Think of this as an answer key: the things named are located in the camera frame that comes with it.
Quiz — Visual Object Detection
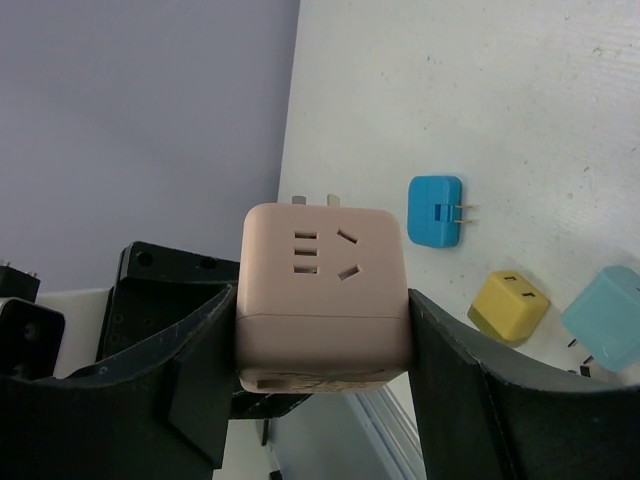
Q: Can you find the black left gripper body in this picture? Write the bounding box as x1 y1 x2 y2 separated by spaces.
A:
94 241 314 446

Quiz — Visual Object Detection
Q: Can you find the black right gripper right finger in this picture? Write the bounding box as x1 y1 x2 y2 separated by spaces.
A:
409 289 639 479

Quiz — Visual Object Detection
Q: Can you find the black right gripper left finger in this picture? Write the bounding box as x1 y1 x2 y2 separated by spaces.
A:
1 285 236 479

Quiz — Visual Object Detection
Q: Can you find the yellow olive plug adapter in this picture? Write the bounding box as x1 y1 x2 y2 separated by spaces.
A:
467 270 550 346

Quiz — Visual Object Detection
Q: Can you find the light teal plug adapter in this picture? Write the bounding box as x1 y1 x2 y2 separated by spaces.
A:
561 265 639 373

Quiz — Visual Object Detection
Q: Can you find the pink cube socket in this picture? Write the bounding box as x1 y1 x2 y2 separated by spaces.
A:
235 203 413 394

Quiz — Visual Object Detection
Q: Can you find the bright blue plug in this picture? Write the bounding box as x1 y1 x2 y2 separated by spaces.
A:
406 175 468 249

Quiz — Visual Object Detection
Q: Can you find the aluminium table front rail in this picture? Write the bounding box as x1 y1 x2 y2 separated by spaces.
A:
349 387 427 480

